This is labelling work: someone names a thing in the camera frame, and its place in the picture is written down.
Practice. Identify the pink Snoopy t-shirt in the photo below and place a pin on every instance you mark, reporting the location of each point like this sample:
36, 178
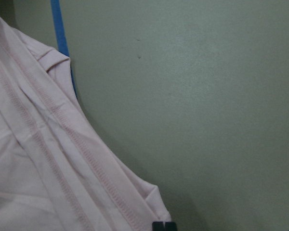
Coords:
56, 174

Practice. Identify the brown paper table cover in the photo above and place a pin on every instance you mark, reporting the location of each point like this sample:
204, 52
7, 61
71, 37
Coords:
193, 96

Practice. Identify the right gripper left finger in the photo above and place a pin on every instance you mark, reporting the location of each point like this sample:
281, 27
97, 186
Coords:
158, 226

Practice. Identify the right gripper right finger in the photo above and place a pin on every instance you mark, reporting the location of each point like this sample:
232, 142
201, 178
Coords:
170, 226

